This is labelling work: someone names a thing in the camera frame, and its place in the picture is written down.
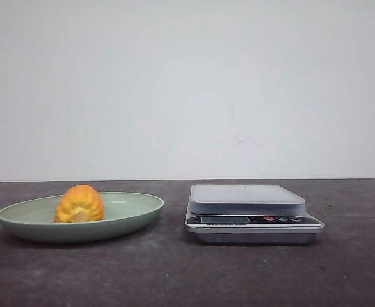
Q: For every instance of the yellow corn cob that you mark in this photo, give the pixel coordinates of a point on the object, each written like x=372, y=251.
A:
x=81, y=203

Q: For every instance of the silver digital kitchen scale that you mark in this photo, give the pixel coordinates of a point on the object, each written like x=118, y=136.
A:
x=249, y=214

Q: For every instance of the green oval plate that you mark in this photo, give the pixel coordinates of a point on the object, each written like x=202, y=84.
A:
x=124, y=212

